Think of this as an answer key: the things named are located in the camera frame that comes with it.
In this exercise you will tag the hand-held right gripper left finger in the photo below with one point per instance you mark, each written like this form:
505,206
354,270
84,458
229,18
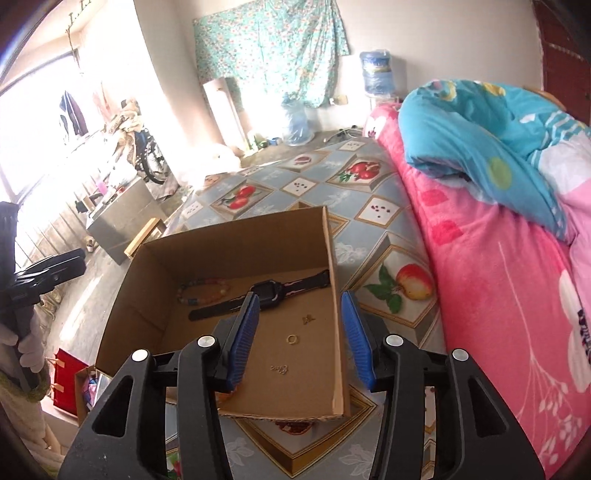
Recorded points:
242,341

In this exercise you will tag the person's left forearm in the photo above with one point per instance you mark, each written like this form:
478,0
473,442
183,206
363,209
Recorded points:
27,392

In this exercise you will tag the pink hanging cloth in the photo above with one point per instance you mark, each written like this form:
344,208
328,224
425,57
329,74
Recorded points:
101,101

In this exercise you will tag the floral teal curtain cloth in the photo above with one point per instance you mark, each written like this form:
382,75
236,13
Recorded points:
268,50

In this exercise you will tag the red bag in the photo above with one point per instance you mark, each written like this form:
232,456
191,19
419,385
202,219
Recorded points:
69,383

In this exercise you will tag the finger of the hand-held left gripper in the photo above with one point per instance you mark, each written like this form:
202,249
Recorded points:
55,272

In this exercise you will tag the pink floral blanket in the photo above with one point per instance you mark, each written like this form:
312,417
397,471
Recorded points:
489,300

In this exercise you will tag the fruit print tablecloth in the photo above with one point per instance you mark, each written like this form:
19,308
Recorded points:
369,184

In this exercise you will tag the pile of clothes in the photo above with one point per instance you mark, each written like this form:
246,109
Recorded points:
124,120

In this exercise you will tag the dark hanging clothes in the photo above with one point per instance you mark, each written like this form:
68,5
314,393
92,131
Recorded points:
74,113

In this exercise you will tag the blue water bottle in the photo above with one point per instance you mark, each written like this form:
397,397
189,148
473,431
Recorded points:
376,74

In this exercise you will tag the person's left hand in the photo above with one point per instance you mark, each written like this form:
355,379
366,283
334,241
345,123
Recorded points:
34,350

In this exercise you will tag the dark red door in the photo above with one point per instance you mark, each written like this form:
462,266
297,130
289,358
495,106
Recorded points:
561,46

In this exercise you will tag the white board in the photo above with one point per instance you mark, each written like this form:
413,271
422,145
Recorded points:
224,110

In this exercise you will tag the beige shoes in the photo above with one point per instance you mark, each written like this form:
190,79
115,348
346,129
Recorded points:
90,243

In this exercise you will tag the brown cardboard box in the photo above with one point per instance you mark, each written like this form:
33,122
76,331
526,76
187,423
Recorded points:
272,323

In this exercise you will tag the blue printed quilt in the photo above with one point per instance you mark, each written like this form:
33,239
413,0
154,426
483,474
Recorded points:
461,138

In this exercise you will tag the grey cabinet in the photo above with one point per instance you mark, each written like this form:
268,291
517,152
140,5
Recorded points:
120,221

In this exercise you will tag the wheelchair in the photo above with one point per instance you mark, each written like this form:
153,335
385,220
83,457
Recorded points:
152,161

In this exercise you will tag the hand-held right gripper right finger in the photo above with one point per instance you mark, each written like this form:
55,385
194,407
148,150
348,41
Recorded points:
358,341

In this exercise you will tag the blue plastic bag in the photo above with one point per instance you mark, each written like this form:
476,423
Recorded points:
298,124

